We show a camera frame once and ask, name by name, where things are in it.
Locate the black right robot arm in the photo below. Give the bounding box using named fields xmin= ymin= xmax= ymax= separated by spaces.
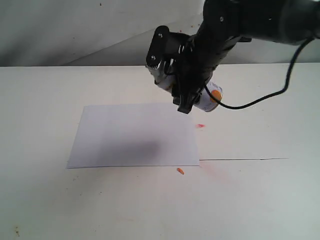
xmin=146 ymin=0 xmax=320 ymax=114

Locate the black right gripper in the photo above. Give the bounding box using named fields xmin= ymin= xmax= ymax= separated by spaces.
xmin=146 ymin=25 xmax=225 ymax=114

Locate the white paper sheet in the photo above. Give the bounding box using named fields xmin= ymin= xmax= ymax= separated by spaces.
xmin=67 ymin=103 xmax=200 ymax=169

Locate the white spray paint can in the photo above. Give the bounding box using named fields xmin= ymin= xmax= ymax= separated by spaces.
xmin=146 ymin=59 xmax=223 ymax=112

